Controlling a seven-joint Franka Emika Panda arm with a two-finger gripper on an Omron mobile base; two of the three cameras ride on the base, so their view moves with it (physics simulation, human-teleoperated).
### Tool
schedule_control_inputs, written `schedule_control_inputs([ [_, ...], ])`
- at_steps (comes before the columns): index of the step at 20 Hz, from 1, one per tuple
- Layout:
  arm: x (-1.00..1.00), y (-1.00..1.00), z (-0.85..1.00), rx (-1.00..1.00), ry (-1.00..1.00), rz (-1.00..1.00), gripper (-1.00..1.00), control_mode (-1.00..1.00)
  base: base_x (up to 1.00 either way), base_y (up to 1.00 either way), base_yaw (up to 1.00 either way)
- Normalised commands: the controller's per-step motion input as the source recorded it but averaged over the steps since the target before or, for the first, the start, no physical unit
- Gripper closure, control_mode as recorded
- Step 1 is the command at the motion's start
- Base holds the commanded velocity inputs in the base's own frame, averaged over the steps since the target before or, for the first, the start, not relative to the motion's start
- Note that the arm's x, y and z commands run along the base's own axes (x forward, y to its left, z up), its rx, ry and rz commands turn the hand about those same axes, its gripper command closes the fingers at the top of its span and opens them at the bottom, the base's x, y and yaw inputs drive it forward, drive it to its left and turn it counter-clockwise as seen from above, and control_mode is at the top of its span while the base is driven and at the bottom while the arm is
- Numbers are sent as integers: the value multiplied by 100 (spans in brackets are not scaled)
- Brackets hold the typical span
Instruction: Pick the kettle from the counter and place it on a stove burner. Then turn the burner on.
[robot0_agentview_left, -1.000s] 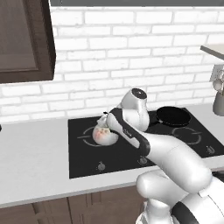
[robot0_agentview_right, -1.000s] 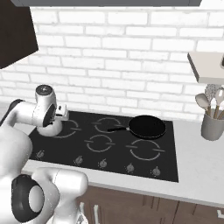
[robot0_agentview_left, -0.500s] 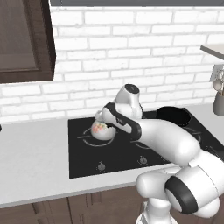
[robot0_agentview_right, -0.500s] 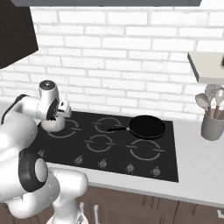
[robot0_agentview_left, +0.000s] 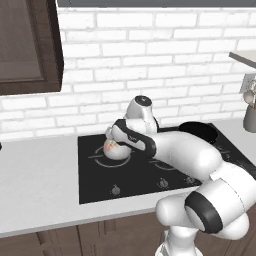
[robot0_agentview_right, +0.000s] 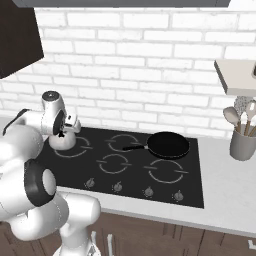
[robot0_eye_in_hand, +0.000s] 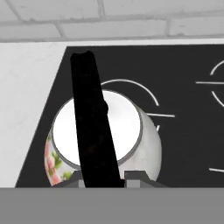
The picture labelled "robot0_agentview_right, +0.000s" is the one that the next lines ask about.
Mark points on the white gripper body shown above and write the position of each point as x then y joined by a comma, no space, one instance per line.
75,126

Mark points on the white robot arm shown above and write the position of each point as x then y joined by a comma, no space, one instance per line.
20,186

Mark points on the grey hob knob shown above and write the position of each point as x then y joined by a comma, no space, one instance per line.
178,195
148,191
117,187
89,183

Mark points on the black hob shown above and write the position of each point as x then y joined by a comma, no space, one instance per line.
133,180

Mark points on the black frying pan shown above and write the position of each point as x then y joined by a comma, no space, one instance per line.
168,145

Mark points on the dark range hood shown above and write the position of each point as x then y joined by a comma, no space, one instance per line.
16,36

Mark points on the brown cupboard door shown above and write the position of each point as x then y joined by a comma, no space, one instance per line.
216,243
140,238
20,245

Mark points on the grey utensil pot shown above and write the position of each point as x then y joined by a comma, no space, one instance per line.
242,148

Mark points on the speckled grey skimmer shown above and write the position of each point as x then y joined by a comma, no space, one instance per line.
242,102

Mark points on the dark item on shelf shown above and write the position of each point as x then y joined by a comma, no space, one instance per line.
254,71

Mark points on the grey wall cupboard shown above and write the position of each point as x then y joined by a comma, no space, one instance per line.
120,3

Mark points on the beige wall shelf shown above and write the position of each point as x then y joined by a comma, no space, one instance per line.
236,78

